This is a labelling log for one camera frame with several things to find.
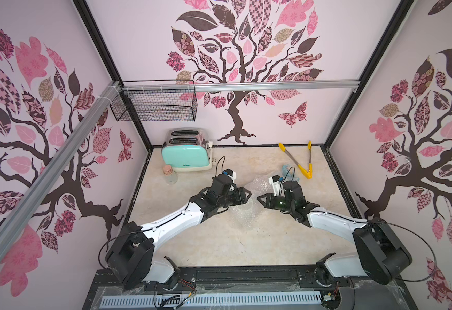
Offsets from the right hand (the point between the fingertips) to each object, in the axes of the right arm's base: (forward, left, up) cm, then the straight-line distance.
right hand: (257, 196), depth 86 cm
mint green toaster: (+27, +35, +4) cm, 45 cm away
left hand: (-3, +5, +4) cm, 7 cm away
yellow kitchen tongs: (+19, -31, -9) cm, 37 cm away
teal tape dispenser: (+17, -19, -6) cm, 26 cm away
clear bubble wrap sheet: (-7, +3, -2) cm, 8 cm away
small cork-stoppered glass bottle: (+15, +43, -3) cm, 46 cm away
